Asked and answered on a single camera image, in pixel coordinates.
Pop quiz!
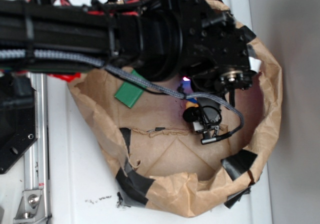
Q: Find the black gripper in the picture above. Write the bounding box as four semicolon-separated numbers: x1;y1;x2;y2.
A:
178;0;257;96

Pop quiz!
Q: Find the yellow rubber duck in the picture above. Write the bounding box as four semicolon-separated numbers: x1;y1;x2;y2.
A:
185;98;199;109

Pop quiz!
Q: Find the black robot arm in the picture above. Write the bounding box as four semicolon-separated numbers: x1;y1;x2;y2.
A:
0;0;260;96

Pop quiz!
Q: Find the green rectangular block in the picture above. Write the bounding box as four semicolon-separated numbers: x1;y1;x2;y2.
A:
114;77;146;108

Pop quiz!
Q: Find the brown paper bag basin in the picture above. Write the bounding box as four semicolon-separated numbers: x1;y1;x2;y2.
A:
67;0;283;218

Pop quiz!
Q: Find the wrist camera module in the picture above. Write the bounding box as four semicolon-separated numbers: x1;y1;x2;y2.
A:
182;97;231;145

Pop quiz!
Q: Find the grey braided cable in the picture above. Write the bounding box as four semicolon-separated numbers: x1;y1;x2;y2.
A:
0;49;245;136

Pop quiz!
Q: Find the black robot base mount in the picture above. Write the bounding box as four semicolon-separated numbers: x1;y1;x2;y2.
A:
0;74;36;174

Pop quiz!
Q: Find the aluminium extrusion rail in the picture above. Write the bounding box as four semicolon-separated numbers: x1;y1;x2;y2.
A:
13;73;52;223

